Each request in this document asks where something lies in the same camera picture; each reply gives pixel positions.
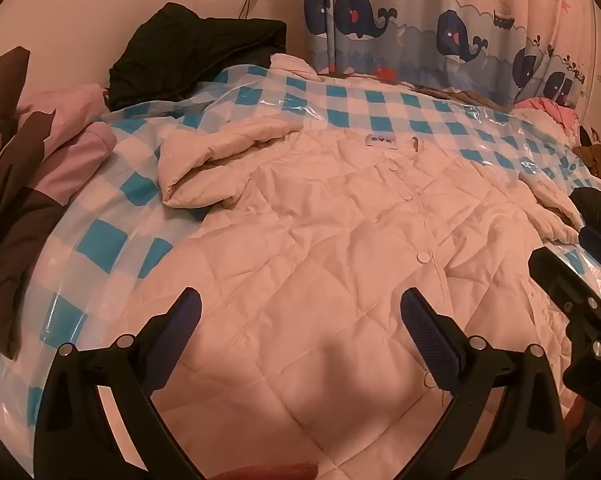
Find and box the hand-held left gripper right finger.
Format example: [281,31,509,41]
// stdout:
[399,287,569,480]

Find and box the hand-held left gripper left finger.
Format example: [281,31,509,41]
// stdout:
[33,287,206,480]

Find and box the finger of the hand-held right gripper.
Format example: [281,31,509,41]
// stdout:
[528,247,601,322]
[571,187,601,286]

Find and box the white quilted coat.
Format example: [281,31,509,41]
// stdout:
[158,110,589,480]

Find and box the blue checkered bed cover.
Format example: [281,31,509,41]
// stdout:
[0,62,601,461]

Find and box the pink cloth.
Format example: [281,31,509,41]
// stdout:
[513,95,581,134]

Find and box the pink and brown garment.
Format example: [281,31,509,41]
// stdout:
[0,46,116,361]

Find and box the black garment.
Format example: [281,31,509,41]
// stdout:
[108,2,287,111]

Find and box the white padded cloth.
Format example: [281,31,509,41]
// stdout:
[269,53,321,82]

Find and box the whale print curtain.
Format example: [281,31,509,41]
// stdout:
[296,0,589,111]

